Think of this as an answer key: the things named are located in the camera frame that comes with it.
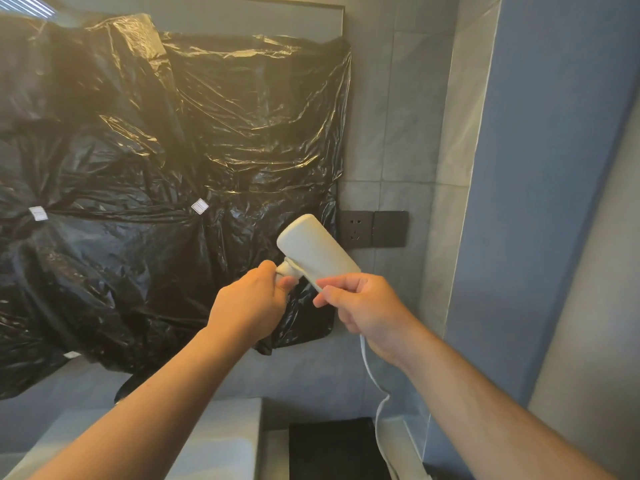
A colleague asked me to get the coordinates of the white hair dryer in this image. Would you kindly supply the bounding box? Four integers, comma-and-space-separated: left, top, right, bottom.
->
275, 213, 362, 295

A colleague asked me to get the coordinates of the person's right forearm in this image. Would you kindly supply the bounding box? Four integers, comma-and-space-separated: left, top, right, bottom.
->
399, 319, 616, 480

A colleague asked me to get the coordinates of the white power cord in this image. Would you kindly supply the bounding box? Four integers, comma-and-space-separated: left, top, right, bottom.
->
359, 333, 401, 480

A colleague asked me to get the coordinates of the person's left hand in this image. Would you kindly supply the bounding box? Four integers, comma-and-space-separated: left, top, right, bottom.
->
205, 259, 297, 355

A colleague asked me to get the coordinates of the black tray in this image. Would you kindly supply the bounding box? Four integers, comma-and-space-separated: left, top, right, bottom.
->
289, 417, 386, 480

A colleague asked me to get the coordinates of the black plastic sheet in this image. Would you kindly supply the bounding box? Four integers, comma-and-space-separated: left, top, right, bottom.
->
0, 13, 353, 401

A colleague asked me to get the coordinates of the white shower curtain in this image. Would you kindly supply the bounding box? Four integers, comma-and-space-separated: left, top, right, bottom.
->
527, 94, 640, 480

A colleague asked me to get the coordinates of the person's right hand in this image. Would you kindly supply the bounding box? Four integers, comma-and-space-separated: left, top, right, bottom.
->
313, 272, 429, 371

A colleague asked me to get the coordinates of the person's left forearm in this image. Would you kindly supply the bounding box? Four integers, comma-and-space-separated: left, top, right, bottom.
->
29, 327, 251, 480

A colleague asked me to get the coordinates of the grey wall power socket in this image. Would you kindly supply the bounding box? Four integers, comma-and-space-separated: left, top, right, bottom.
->
339, 210, 375, 248

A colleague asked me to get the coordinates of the white sink basin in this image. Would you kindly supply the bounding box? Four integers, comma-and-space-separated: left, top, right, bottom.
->
0, 397, 265, 480

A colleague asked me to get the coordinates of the wall mirror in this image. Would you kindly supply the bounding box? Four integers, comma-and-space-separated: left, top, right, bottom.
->
0, 0, 347, 45

